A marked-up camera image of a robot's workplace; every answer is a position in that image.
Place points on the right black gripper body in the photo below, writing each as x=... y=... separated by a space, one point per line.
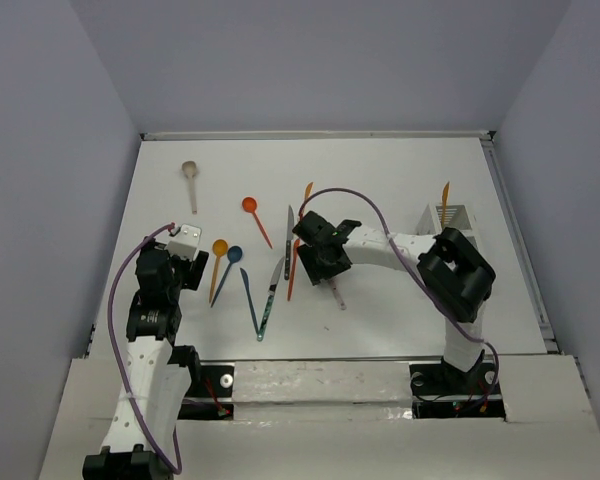
x=317 y=265

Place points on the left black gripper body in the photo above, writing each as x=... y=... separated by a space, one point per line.
x=182 y=277

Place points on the pink-handle metal knife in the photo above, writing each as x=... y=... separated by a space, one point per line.
x=337 y=296

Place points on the orange-red plastic knife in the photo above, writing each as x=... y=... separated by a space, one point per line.
x=293 y=267

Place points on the black-handle metal knife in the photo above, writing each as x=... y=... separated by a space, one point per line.
x=289 y=240

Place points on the yellow-orange plastic knife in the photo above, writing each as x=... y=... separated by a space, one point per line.
x=307 y=193

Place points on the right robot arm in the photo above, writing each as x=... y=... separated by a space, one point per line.
x=450 y=270

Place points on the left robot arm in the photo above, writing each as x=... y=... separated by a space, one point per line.
x=156 y=372

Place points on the yellow-orange plastic spoon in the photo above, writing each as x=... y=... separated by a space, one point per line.
x=219 y=249

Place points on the blue plastic spoon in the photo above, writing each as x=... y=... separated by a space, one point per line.
x=234 y=255

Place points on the teal plastic knife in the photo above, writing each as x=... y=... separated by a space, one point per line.
x=246 y=283

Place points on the orange-red plastic spoon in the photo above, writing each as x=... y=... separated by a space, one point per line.
x=250 y=205

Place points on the beige plastic spoon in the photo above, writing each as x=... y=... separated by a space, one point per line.
x=190 y=170

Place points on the orange knife in holder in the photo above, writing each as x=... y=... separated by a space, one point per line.
x=444 y=203

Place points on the white two-compartment utensil holder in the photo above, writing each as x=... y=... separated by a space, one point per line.
x=434 y=219

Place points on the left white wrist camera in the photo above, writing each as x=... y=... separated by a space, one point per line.
x=184 y=241

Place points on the patterned-handle metal knife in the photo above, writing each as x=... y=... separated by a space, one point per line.
x=270 y=299

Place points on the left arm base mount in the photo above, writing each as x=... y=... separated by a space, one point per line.
x=210 y=399

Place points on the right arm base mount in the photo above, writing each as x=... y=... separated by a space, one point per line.
x=436 y=395

